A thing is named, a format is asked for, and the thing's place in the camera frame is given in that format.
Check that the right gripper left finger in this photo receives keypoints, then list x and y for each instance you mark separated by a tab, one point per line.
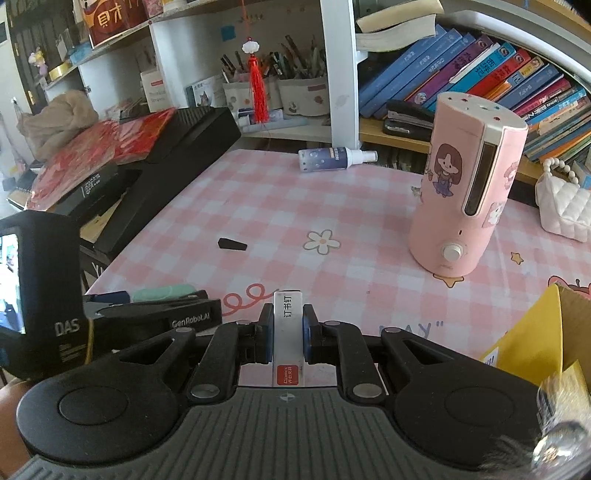
233	345

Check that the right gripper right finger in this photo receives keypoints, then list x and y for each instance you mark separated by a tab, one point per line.
342	345

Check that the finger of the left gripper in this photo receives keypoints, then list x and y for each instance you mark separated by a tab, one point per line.
144	308
116	297

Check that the mint green stapler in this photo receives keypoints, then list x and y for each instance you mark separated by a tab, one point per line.
162	293

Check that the white staples box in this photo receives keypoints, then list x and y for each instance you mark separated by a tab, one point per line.
288	338

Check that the long black box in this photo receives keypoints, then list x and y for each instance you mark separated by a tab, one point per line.
93	195

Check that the small black wedge piece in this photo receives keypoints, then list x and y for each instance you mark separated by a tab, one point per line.
230	244

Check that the pink checkered tablecloth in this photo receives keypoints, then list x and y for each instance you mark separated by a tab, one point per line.
341	238

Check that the red patterned plastic bag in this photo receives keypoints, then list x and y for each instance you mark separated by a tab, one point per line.
83	156

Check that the red flat packet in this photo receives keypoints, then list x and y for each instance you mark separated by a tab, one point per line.
135	139

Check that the black Yamaha keyboard piano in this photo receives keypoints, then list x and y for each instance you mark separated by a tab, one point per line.
191	142

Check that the small spray bottle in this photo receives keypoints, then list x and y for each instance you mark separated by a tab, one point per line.
333	158

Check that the beige folded towel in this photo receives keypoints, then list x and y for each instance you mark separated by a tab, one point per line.
57	124

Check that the white drinking straws box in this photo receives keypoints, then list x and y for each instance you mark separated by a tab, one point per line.
154	90

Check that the yellow cardboard box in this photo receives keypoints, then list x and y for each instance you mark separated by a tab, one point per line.
551	336

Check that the pink cartoon humidifier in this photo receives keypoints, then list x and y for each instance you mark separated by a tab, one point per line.
476	149

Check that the red tassel ornament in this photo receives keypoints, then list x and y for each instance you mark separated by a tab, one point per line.
251	48

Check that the white pen holder left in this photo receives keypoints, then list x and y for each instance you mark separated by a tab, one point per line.
237	90

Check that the white quilted handbag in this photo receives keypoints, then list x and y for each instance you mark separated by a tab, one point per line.
564	206

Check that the white shelf unit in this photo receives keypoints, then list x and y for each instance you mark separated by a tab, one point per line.
189	42

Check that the row of colourful books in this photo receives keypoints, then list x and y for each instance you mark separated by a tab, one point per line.
399	91

